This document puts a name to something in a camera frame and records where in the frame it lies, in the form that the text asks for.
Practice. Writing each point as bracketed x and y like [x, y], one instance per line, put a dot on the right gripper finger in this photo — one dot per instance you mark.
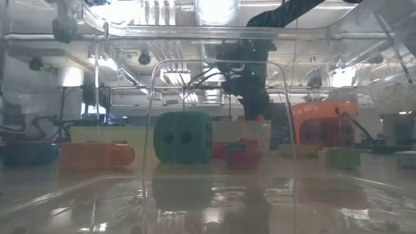
[253, 107]

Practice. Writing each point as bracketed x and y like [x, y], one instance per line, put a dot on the yellow small cube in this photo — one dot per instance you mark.
[299, 151]

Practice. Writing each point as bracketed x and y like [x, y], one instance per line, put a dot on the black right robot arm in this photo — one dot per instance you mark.
[286, 11]

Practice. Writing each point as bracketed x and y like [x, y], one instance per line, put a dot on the white plastic bin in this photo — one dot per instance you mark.
[240, 133]

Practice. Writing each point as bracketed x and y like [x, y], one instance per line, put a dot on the pink long toy block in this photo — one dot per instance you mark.
[249, 143]

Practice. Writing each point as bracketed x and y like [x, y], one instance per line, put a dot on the teal small cube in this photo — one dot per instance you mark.
[236, 146]

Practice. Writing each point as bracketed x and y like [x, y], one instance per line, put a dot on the pink small cube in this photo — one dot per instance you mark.
[242, 159]

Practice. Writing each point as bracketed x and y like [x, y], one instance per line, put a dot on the pink stepped toy block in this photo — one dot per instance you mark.
[219, 150]

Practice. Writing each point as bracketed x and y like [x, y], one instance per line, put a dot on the orange plastic bucket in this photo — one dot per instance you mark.
[325, 110]

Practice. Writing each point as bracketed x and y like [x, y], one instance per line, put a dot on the green foam die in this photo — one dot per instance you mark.
[195, 152]

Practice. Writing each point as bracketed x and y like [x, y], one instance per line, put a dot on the black ceiling spotlight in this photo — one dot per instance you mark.
[35, 64]
[144, 58]

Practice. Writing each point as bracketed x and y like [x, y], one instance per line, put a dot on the green small cube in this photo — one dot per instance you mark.
[341, 158]

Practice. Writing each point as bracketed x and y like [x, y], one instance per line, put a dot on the clear plastic container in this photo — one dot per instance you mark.
[208, 201]

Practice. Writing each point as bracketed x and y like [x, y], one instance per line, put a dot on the yellow translucent plastic bin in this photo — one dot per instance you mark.
[97, 134]

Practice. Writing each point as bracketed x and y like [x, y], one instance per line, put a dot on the orange arrow-shaped block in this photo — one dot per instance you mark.
[97, 155]

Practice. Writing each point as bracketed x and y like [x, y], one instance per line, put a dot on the background robot station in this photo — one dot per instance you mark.
[48, 128]

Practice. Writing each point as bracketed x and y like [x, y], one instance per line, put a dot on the blue bowl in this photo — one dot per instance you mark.
[31, 152]

